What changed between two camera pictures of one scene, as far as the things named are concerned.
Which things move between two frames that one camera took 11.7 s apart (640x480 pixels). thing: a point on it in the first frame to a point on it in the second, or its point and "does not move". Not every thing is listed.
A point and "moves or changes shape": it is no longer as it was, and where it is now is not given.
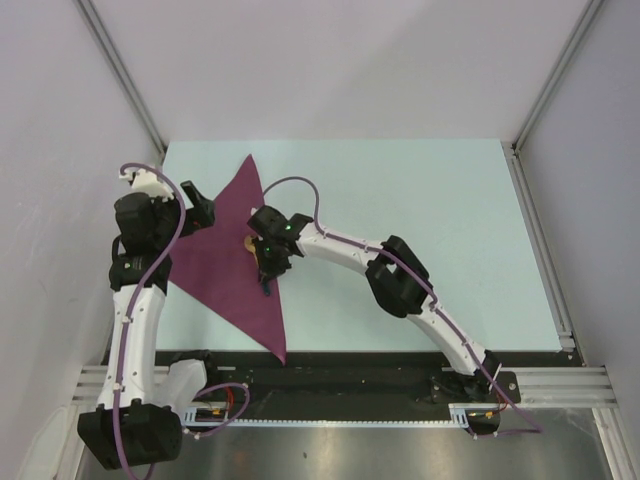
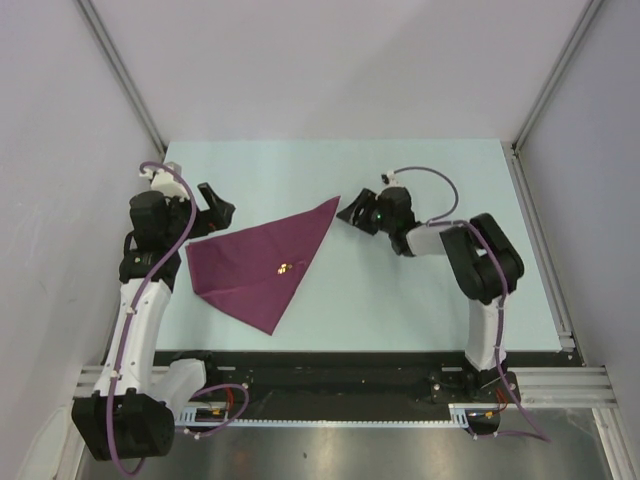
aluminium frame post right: (556, 71) does not move
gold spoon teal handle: (249, 245) moves or changes shape
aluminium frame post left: (123, 78) does not move
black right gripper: (269, 270) to (366, 201)
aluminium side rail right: (542, 249) does not move
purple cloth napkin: (214, 266) moves or changes shape
